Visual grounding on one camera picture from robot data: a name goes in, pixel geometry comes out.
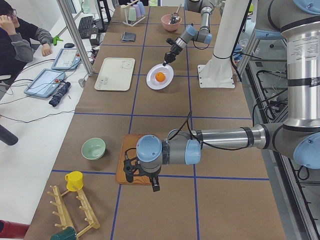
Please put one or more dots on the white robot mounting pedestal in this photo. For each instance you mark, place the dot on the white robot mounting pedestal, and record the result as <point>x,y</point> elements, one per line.
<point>217,72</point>

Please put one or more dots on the wooden mug rack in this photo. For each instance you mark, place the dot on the wooden mug rack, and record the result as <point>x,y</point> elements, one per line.
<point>73,211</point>

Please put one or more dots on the aluminium frame post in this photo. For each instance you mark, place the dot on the aluminium frame post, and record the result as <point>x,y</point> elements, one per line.
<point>74,33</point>

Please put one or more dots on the light green bowl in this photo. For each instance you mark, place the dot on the light green bowl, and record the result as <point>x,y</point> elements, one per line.
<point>93,149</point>

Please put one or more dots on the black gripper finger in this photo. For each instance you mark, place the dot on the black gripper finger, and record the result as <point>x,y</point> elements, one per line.
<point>165,63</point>
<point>155,183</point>

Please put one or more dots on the white cup rack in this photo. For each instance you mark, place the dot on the white cup rack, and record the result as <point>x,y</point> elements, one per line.
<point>133,12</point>

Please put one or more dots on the wooden tray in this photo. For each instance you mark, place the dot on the wooden tray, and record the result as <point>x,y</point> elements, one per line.
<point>129,141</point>

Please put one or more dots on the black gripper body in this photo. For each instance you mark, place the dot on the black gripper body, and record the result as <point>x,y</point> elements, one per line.
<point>150,175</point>
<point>174,50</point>

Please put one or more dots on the red fire extinguisher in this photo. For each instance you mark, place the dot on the red fire extinguisher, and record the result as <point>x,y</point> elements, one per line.
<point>13,230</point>

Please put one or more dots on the near teach pendant tablet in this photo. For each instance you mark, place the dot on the near teach pendant tablet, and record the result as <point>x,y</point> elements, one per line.
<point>45,83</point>

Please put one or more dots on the white round plate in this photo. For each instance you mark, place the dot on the white round plate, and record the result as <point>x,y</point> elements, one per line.
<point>151,81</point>

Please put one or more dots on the folded navy umbrella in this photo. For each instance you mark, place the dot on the folded navy umbrella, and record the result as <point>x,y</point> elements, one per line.
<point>59,95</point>

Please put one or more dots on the teach pendant tablet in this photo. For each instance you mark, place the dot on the teach pendant tablet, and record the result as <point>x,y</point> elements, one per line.
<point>67,59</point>
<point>45,83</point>

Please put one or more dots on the black computer mouse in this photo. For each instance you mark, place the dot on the black computer mouse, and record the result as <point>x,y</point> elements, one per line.
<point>69,45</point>

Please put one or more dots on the orange mandarin fruit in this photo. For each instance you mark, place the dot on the orange mandarin fruit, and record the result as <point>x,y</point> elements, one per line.
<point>160,77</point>

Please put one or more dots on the cream bear print tray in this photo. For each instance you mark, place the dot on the cream bear print tray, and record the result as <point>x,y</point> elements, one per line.
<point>115,74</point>

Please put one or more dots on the pink bowl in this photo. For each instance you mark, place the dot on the pink bowl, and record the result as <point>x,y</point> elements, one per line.
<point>165,21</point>

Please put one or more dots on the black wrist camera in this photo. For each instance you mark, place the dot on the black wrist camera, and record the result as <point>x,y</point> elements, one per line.
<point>170,41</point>
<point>131,166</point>

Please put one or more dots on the black keyboard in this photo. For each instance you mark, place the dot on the black keyboard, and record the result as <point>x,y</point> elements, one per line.
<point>85,26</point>

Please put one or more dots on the person at desk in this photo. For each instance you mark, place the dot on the person at desk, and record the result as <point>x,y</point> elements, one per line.
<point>15,41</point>

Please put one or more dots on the far teach pendant tablet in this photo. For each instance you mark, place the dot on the far teach pendant tablet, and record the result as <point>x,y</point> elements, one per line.
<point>67,59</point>

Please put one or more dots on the dark green mug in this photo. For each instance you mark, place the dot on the dark green mug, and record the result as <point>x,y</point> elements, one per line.
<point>68,233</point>

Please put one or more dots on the metal scoop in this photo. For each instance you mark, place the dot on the metal scoop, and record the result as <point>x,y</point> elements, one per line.
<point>174,17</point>

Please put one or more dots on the folded grey cloth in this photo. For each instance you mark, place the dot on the folded grey cloth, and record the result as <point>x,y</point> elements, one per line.
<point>128,37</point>

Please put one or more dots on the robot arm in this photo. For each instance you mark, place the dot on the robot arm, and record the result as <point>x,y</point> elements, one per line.
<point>203,35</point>
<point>298,137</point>

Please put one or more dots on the yellow mug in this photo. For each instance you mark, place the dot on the yellow mug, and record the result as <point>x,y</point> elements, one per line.
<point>74,181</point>

